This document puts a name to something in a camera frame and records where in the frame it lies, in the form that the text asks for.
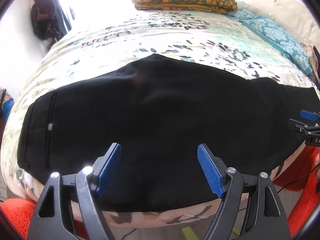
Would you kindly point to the black pants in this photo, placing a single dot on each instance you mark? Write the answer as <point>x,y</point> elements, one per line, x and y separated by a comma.
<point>159,110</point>

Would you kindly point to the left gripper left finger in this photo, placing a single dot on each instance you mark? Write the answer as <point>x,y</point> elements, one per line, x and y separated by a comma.
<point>53,217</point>

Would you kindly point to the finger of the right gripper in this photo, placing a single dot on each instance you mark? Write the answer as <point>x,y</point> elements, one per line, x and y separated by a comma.
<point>311,116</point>

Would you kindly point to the dark clothes hanging on wall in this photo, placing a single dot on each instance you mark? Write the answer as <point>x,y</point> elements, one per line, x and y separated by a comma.
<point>45,22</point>

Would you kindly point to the floral bed sheet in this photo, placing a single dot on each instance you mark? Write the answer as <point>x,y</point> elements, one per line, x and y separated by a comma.
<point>202,37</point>

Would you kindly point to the teal patterned pillow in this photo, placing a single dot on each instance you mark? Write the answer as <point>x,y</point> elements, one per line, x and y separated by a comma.
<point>275,35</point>

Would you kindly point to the beige patterned cloth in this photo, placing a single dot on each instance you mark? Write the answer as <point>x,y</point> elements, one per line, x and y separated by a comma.
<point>311,53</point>

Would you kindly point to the cream headboard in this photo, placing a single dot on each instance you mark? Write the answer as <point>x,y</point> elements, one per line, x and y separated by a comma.
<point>293,15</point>

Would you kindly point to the red orange rug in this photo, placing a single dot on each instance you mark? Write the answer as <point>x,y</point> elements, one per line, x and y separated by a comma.
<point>301,175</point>

